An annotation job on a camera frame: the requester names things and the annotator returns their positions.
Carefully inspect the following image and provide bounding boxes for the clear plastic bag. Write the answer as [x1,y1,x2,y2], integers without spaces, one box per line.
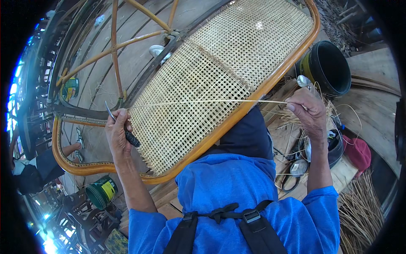
[289,158,310,178]

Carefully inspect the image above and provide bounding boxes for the white shoe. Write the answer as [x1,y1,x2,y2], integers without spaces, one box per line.
[149,45,174,66]

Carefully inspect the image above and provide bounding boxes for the bundle of dry rattan strands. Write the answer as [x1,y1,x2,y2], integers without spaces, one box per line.
[337,171,385,254]

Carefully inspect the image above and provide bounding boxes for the black rubber tub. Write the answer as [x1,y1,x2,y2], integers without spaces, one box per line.
[326,128,345,169]

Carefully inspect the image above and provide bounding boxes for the black-handled shears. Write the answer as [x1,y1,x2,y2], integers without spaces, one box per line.
[280,173,301,193]

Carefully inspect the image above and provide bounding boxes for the person's right hand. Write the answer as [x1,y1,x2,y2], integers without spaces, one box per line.
[284,87,328,141]

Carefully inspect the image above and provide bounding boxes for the rattan chair with cane weave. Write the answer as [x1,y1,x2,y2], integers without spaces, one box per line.
[48,0,321,185]

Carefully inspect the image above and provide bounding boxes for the green bucket with yellow label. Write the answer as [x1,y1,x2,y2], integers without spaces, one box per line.
[85,175,119,211]

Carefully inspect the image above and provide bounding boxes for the person's legs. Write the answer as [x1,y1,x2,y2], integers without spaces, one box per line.
[203,106,275,161]

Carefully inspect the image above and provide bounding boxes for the person's left hand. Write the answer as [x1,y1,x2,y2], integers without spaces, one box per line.
[105,108,134,160]

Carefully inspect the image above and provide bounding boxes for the stack of dark wooden furniture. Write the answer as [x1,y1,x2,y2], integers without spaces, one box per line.
[54,190,127,254]

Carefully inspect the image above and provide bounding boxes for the thin cane strand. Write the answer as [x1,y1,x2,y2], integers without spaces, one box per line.
[126,100,288,110]

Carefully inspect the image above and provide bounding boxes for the large black bucket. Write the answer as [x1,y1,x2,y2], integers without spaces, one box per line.
[299,40,352,98]

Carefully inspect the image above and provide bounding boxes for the red cap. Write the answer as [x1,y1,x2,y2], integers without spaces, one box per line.
[342,135,372,178]

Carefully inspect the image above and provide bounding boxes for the pile of dark sticks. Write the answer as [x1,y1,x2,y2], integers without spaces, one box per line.
[312,0,360,56]

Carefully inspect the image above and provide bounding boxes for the person's body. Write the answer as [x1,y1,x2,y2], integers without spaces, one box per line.
[128,154,340,254]

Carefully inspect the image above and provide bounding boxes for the green paint can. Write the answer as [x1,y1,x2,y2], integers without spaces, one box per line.
[62,77,80,101]

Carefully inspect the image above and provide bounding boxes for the patterned cushion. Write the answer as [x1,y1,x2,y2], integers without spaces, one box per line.
[104,228,129,254]

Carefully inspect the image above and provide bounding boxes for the black-handled curved awl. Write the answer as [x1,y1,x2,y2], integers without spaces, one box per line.
[105,101,141,148]

